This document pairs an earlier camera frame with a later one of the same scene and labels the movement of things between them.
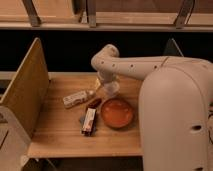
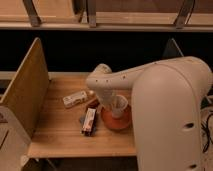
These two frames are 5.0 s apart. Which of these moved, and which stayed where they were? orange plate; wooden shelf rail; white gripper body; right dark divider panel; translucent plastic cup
Moved: translucent plastic cup; white gripper body
Stayed: right dark divider panel; orange plate; wooden shelf rail
